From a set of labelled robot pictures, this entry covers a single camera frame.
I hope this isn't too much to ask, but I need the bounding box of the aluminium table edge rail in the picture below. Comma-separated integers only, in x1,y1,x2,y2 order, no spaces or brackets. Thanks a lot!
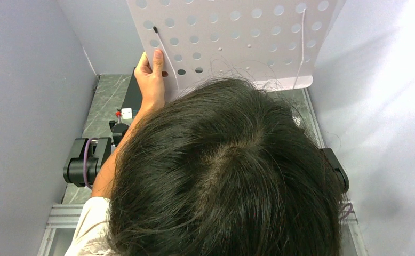
302,88,325,148

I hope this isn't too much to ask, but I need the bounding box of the person's left hand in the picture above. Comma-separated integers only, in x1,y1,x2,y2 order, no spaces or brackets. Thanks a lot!
134,50,165,109

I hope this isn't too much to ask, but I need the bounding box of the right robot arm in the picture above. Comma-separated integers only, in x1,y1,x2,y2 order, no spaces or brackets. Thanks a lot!
321,148,350,194

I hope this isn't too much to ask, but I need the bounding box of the dark network switch box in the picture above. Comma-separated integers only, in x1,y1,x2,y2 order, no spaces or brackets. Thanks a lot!
122,74,142,111

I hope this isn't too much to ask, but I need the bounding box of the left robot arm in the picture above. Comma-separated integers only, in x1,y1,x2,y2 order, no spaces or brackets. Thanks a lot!
63,120,129,189

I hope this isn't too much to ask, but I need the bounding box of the person's head dark hair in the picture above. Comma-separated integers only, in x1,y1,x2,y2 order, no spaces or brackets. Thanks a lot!
108,78,341,255

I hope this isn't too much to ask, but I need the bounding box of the aluminium front frame rail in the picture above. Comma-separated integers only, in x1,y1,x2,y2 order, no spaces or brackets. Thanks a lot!
46,204,83,229

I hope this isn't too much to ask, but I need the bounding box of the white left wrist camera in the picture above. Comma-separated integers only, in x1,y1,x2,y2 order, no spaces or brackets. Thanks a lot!
121,108,133,119

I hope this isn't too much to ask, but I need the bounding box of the pink music stand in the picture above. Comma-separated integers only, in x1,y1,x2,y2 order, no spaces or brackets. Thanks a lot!
127,0,345,101

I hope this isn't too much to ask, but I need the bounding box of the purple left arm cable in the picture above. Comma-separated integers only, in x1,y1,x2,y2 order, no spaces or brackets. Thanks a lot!
83,138,99,191

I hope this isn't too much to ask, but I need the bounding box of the person's left forearm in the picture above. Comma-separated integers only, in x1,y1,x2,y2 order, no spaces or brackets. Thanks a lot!
91,101,165,199

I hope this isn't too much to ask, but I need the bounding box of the person's cream t-shirt torso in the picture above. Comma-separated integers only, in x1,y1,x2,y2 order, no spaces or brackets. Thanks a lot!
65,197,118,255

